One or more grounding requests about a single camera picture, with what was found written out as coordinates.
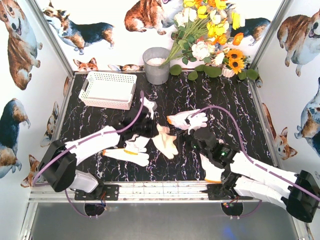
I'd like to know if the cream glove red cuff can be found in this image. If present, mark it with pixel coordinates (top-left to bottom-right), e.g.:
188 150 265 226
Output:
152 124 179 160

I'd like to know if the white glove orange cuff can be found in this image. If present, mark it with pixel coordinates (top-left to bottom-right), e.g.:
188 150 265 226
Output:
102 148 150 167
200 154 225 184
166 109 208 134

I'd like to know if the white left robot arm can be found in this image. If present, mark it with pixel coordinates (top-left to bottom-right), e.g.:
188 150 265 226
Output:
38 111 158 193

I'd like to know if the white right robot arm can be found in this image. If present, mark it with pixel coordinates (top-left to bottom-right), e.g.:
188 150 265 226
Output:
174 127 320 223

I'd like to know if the white plastic storage basket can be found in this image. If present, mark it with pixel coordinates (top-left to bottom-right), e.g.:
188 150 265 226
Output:
78 71 137 111

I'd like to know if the white glove orange cuff top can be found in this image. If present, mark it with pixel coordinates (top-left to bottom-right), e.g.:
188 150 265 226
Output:
166 109 208 134

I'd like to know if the grey metal bucket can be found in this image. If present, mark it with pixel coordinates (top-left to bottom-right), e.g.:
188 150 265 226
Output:
142 47 170 85

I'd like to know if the small sunflower pot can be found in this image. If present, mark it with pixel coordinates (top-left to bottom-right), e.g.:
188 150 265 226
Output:
221 48 259 82

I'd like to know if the artificial flower bouquet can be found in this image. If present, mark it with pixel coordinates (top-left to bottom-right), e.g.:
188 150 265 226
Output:
166 0 249 71

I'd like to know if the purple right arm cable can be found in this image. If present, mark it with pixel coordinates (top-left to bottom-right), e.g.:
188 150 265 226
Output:
191 105 320 201

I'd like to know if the aluminium front rail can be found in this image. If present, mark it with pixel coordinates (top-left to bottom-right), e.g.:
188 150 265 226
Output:
28 181 281 204

